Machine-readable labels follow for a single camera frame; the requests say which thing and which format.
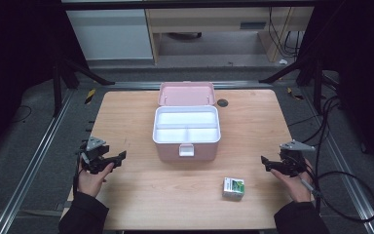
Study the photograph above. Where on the aluminium floor rail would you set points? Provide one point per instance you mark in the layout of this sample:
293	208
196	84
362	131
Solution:
344	169
35	162

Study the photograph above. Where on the black metal stand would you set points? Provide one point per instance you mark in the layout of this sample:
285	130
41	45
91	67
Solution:
317	84
57	87

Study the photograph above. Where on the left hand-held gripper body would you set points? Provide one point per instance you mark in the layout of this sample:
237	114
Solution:
93	159

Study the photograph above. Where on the pink storage box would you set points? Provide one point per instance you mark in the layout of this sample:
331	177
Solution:
168	153

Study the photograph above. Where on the person's right hand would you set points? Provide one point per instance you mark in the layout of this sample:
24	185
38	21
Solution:
293	188

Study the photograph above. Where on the person's left hand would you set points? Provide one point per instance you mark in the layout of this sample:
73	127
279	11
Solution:
91	183

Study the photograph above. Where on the small green white carton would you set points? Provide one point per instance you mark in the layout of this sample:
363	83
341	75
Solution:
233	189

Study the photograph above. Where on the black table grommet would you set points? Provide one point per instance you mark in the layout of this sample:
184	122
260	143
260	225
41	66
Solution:
222	103

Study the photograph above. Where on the yellow black tape marker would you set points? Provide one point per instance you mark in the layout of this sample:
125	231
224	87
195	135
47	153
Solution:
293	93
90	96

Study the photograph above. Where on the small white floor object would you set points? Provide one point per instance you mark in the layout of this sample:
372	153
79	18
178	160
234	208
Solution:
283	61

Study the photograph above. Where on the grey tape strip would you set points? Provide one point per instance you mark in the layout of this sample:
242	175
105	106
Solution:
60	206

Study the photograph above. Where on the white divided tray insert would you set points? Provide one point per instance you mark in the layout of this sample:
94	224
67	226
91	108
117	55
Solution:
185	117

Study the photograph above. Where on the aluminium cross rail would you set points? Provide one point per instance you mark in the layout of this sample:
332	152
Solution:
136	85

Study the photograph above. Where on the white cabinet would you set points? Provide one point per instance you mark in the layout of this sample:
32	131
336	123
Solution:
110	35

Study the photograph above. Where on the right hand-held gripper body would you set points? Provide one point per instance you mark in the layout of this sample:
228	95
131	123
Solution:
292	162

